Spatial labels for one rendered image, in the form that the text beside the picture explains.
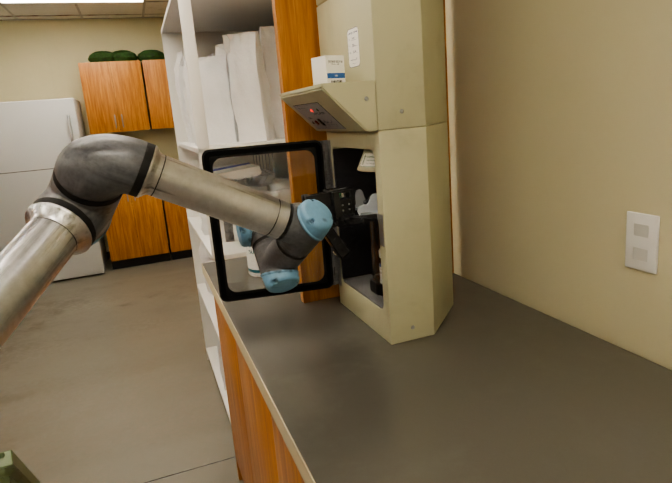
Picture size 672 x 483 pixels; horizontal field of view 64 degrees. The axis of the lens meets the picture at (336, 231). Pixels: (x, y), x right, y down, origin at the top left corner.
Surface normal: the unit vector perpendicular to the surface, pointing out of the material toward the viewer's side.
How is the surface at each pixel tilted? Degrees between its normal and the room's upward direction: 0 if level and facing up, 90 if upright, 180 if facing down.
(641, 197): 90
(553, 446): 0
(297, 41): 90
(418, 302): 90
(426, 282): 90
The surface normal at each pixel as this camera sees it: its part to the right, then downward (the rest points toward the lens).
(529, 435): -0.08, -0.97
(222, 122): -0.06, 0.27
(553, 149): -0.93, 0.15
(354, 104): 0.35, 0.18
